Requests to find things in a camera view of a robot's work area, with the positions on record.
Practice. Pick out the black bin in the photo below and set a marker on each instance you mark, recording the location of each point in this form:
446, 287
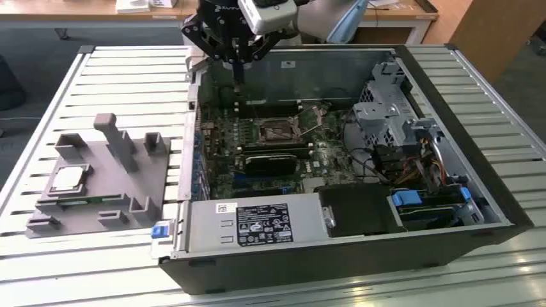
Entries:
11, 89

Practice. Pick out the grey power supply unit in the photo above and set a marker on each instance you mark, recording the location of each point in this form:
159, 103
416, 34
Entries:
204, 230

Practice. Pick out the black open PC case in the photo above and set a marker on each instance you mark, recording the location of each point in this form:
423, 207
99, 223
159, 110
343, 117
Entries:
298, 272

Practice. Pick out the black RAM slot bank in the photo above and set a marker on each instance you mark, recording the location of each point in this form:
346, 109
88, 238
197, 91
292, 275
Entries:
272, 149
268, 110

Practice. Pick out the green motherboard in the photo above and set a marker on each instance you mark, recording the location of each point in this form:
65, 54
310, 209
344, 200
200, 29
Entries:
328, 153

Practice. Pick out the small silver heat sink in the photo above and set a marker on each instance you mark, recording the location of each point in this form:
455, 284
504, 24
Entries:
312, 185

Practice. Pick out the silver CPU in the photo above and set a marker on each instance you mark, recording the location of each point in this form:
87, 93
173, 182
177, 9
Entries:
68, 177

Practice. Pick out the silver metal drive cage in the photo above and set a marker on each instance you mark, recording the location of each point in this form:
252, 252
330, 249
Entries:
383, 112

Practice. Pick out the blue plastic latch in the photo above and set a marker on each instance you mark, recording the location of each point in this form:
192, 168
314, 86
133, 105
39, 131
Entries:
159, 231

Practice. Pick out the metal disk bay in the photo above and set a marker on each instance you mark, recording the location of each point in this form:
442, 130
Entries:
468, 214

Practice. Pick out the CPU socket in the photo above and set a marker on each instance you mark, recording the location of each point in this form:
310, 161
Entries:
276, 131

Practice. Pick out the black graphics card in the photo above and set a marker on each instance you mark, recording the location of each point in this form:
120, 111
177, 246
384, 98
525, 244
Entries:
268, 164

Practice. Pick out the blue disk carrier tab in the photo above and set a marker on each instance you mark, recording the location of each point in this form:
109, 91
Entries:
404, 199
464, 194

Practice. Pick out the green RAM stick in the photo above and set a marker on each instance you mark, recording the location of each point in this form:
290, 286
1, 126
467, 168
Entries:
100, 199

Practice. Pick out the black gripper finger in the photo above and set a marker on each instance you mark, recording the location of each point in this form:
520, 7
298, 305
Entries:
204, 44
268, 44

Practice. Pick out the white paper sheets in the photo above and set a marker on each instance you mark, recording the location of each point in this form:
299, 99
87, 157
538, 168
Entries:
383, 2

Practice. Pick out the grey plastic parts rack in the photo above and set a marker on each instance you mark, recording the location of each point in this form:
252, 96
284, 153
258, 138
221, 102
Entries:
107, 179

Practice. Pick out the wooden cabinet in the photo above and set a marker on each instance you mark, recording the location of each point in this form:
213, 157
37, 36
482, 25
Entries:
490, 32

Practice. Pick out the white box with dark print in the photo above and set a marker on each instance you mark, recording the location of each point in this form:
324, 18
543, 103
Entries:
164, 3

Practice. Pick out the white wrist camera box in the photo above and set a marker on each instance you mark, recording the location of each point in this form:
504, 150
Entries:
268, 16

